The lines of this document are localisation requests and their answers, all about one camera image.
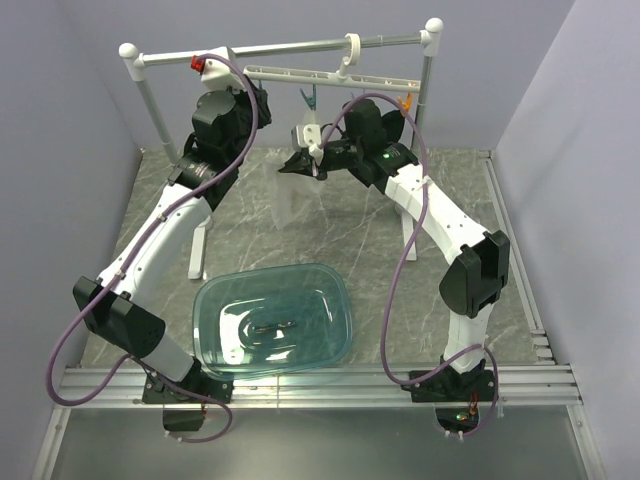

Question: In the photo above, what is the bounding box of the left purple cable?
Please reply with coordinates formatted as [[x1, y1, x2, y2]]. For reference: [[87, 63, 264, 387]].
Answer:
[[48, 56, 260, 443]]

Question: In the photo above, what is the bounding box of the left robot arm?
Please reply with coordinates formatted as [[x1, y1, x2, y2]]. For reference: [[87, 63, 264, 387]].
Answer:
[[73, 86, 271, 402]]

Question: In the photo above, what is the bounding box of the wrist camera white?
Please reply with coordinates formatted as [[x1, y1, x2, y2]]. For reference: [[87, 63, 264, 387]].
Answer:
[[191, 47, 246, 92], [291, 124, 324, 163]]

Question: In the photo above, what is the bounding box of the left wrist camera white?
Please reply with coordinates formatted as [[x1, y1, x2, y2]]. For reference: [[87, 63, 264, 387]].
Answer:
[[191, 47, 246, 92]]

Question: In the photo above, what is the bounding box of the white underwear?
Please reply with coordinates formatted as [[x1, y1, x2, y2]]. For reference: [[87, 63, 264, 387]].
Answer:
[[263, 107, 321, 230]]

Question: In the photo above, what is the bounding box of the aluminium rail frame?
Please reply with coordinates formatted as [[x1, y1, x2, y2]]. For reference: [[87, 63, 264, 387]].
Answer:
[[34, 148, 606, 479]]

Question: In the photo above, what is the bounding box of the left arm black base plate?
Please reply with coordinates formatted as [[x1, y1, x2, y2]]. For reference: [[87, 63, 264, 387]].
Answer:
[[141, 373, 234, 443]]

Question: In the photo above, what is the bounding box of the purple plastic clip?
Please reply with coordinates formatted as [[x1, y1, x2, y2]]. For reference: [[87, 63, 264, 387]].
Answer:
[[351, 89, 367, 100]]

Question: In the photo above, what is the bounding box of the teal transparent plastic basin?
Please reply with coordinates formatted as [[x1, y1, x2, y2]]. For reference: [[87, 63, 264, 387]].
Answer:
[[192, 263, 353, 381]]

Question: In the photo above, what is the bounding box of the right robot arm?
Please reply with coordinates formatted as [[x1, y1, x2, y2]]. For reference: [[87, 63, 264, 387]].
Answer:
[[281, 93, 511, 400]]

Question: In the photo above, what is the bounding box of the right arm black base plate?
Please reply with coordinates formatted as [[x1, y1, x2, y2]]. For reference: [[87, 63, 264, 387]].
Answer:
[[408, 367, 503, 434]]

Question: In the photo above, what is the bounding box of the silver white clothes rack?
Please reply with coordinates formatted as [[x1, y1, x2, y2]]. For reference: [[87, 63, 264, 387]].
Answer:
[[118, 17, 445, 281]]

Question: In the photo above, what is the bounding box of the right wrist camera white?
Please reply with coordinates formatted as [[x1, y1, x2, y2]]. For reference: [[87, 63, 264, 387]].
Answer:
[[291, 124, 324, 163]]

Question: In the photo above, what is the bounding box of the white plastic clip hanger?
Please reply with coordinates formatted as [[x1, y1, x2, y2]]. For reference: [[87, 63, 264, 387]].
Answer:
[[243, 33, 422, 93]]

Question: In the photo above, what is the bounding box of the orange plastic clip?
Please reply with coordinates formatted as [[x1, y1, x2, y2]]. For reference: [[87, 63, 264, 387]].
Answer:
[[397, 92, 413, 112]]

